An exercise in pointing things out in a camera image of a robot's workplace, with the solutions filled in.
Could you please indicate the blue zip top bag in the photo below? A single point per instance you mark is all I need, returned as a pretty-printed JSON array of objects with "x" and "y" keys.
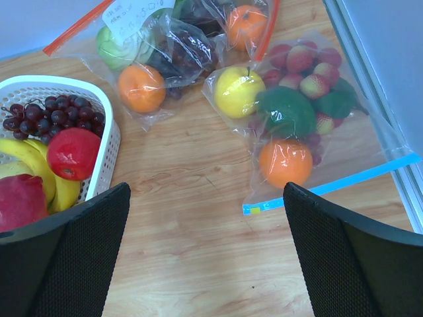
[{"x": 345, "y": 147}]

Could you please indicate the yellow fake bananas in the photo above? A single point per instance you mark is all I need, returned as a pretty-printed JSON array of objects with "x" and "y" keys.
[{"x": 60, "y": 194}]

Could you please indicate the pale green fake cabbage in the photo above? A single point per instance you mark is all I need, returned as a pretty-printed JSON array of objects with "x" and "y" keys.
[{"x": 128, "y": 36}]

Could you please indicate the orange in red bag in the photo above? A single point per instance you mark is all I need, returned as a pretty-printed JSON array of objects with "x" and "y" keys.
[
  {"x": 141, "y": 88},
  {"x": 245, "y": 26}
]

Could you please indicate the dark green fake avocado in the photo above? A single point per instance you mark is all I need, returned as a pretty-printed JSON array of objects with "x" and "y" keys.
[{"x": 286, "y": 113}]

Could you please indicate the fake lychee bunch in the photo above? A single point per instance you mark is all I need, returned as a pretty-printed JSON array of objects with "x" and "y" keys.
[{"x": 305, "y": 68}]

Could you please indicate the red fake apple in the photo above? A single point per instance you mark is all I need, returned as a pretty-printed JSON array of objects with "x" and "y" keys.
[{"x": 72, "y": 153}]

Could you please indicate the dark red grape bunch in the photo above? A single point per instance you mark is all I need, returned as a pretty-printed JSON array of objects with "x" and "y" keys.
[{"x": 46, "y": 118}]

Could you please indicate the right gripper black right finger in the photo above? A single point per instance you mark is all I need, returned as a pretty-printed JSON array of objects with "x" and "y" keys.
[{"x": 353, "y": 265}]

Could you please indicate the orange in red bag front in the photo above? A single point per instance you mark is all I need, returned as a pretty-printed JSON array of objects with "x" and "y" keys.
[{"x": 141, "y": 88}]

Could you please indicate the aluminium frame rail right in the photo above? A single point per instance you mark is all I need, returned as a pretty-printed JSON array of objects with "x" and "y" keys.
[{"x": 381, "y": 42}]

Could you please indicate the orange in red bag back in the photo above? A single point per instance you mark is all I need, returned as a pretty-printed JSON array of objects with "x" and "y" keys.
[{"x": 245, "y": 26}]

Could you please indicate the orange fake orange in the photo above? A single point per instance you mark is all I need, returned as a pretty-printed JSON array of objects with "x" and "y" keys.
[{"x": 284, "y": 160}]

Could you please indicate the white perforated plastic basket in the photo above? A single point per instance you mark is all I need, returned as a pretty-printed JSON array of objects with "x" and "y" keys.
[{"x": 23, "y": 88}]

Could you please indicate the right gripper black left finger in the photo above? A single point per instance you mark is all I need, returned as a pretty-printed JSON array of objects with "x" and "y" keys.
[{"x": 62, "y": 265}]

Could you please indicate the bagged dark grapes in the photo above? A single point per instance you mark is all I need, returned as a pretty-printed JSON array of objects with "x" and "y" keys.
[{"x": 191, "y": 42}]

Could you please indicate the red zip top bag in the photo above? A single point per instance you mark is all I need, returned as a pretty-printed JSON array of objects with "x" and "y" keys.
[{"x": 79, "y": 42}]

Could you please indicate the pink fake dragon fruit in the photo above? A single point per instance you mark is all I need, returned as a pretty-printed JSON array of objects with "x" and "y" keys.
[{"x": 23, "y": 201}]

